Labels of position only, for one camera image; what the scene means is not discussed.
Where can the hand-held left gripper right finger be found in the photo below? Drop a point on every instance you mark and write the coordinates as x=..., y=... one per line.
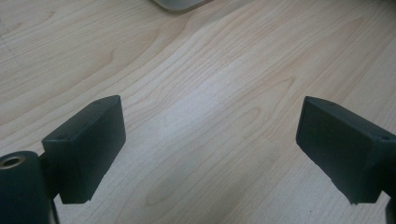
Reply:
x=342, y=149

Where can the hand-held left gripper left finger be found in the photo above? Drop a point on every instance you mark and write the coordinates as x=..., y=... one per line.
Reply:
x=85, y=149

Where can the clear plastic container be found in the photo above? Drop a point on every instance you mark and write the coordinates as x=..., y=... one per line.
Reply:
x=180, y=4

